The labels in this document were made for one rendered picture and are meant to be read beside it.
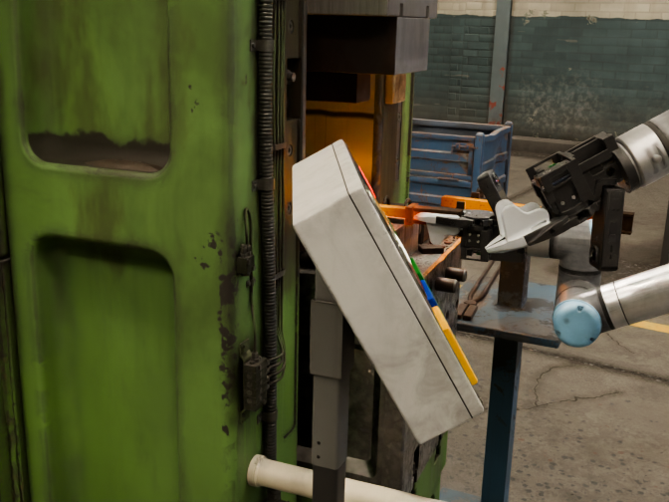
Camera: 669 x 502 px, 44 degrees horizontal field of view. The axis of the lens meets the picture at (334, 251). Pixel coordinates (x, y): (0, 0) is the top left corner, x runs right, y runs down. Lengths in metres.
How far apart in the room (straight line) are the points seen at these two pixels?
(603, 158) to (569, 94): 8.12
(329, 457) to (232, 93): 0.52
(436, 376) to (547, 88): 8.50
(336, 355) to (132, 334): 0.52
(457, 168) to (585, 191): 4.14
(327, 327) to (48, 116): 0.66
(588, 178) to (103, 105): 0.76
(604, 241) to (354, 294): 0.42
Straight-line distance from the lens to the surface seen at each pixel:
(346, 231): 0.81
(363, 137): 1.82
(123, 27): 1.35
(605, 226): 1.13
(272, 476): 1.41
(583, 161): 1.12
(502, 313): 1.99
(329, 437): 1.07
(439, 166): 5.27
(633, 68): 9.08
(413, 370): 0.87
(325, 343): 1.02
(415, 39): 1.52
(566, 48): 9.24
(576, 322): 1.37
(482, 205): 1.89
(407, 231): 1.58
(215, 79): 1.20
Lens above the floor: 1.35
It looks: 16 degrees down
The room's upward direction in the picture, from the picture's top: 1 degrees clockwise
